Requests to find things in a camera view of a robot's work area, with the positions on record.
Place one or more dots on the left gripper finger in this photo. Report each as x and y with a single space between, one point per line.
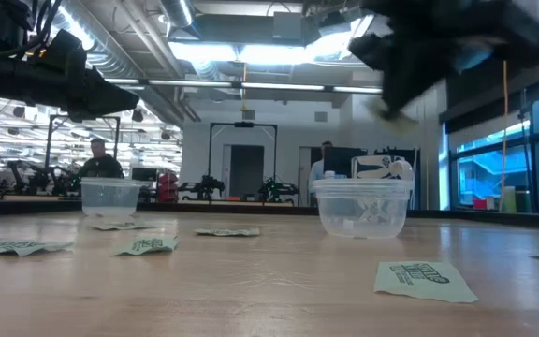
108 96
87 114

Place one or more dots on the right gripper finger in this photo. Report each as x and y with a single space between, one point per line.
419 75
391 75

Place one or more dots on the black background robot arm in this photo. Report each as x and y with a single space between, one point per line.
40 180
206 185
274 189

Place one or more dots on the person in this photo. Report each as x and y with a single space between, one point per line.
317 173
103 166

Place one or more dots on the small black monitor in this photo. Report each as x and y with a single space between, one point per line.
144 174

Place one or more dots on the long ceiling light strip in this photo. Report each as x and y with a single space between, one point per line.
190 83

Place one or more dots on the small clear plastic cup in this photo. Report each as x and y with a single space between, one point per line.
110 196

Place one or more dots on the white patterned mug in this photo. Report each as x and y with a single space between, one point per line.
372 167

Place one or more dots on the black computer monitor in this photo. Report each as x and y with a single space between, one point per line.
344 161

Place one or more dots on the small white bottle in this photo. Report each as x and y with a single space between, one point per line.
329 174

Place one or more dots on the clear plastic bowl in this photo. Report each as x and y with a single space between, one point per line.
335 187

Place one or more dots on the grey hanging box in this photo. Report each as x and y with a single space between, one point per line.
248 114

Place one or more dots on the small red box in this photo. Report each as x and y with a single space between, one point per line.
479 204

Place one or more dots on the small white container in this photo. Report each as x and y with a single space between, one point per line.
490 203

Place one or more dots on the light green bottle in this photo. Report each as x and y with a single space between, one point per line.
508 200

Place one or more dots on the dark green container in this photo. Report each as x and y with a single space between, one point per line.
524 201

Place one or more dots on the black gantry frame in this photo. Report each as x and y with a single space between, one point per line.
243 124
84 117

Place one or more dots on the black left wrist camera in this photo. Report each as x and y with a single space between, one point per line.
66 51

